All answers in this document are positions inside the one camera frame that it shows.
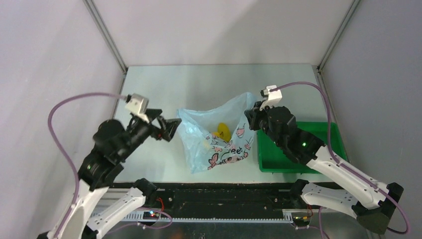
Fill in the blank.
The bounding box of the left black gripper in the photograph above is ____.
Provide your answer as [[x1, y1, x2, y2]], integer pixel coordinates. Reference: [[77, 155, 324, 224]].
[[118, 107, 182, 159]]

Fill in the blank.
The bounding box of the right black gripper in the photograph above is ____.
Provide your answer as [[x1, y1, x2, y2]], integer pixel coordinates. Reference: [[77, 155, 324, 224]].
[[244, 100, 283, 148]]

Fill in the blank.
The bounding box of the light blue plastic bag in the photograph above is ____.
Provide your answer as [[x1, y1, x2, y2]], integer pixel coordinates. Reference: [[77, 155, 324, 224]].
[[176, 93, 257, 174]]

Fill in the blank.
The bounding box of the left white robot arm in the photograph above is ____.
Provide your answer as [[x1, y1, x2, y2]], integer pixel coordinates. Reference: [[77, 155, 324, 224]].
[[38, 109, 182, 239]]

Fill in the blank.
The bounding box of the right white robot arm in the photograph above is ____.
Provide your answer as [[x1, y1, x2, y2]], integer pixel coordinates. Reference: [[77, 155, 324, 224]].
[[244, 102, 404, 235]]

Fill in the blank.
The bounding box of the green plastic tray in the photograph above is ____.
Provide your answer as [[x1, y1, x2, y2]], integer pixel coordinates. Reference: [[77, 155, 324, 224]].
[[257, 121, 347, 174]]

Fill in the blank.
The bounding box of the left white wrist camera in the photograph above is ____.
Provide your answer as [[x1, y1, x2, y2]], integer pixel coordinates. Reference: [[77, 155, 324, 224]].
[[125, 94, 150, 123]]

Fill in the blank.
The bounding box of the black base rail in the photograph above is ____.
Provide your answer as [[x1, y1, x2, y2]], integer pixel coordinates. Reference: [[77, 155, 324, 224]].
[[112, 182, 327, 220]]

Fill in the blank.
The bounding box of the right aluminium frame post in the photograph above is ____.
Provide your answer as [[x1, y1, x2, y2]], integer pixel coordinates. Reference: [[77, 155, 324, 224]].
[[317, 0, 362, 74]]

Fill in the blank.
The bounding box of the aluminium frame post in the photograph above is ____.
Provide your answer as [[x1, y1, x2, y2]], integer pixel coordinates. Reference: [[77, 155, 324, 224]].
[[83, 0, 128, 74], [317, 0, 362, 74]]

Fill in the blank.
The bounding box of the left aluminium frame post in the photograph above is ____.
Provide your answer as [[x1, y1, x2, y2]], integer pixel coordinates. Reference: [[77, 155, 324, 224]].
[[83, 0, 128, 74]]

